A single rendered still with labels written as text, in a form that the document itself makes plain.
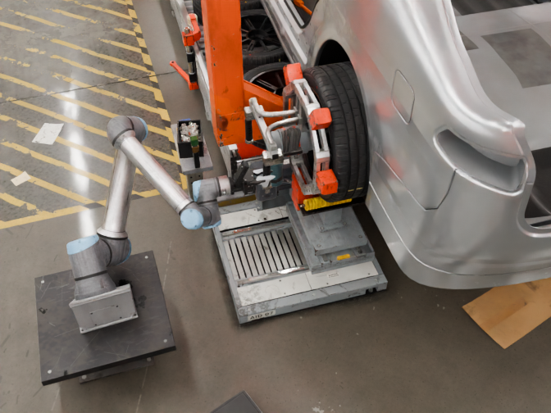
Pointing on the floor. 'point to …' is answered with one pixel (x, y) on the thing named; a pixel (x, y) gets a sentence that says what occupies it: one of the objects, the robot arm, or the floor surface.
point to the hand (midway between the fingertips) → (270, 173)
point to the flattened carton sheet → (512, 310)
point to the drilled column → (193, 182)
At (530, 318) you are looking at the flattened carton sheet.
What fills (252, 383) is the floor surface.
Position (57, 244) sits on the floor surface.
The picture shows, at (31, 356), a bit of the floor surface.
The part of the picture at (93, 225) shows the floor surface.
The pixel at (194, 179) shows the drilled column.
